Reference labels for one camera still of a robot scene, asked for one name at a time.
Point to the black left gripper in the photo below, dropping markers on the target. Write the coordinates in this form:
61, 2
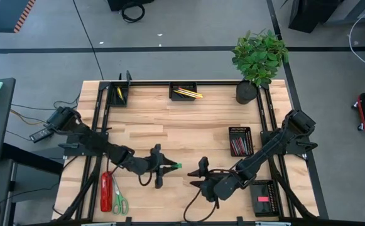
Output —
155, 164

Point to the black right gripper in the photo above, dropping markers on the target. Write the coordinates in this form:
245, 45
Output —
220, 185

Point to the green eraser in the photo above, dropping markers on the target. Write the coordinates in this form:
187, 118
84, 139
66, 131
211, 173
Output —
178, 165

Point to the grey crayon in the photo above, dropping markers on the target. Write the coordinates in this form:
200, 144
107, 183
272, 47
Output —
244, 145
247, 143
236, 147

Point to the brown red crayon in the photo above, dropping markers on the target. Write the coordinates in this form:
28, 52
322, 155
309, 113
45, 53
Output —
242, 146

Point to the black plastic mesh bin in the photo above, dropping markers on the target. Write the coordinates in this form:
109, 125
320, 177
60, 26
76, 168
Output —
114, 102
177, 85
264, 208
249, 135

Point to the pink eraser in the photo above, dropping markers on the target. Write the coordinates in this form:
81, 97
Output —
263, 199

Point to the yellow pencil with orange end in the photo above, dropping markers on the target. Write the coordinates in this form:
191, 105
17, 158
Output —
191, 92

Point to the white pen with yellow cap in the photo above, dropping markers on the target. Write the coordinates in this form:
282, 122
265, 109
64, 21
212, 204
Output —
120, 93

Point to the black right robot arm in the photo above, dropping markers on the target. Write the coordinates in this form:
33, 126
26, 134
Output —
264, 153

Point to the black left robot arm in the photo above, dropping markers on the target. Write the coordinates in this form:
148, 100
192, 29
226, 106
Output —
97, 142

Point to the red stapler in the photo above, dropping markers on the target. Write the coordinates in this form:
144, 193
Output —
106, 191

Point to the silver aluminium bar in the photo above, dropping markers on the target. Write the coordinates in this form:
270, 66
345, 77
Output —
100, 224
273, 223

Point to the black power adapter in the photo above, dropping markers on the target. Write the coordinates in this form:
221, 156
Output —
41, 135

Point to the green potted plant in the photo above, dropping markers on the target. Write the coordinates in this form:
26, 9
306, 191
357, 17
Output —
259, 58

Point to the black box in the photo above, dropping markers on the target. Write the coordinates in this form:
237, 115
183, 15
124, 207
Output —
128, 3

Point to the black cabinet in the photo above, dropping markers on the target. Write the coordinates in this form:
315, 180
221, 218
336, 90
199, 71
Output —
311, 14

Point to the black orange striped ramp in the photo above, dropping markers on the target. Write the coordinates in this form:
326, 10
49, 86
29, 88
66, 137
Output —
6, 15

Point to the black aluminium table frame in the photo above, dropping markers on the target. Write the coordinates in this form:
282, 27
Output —
150, 83

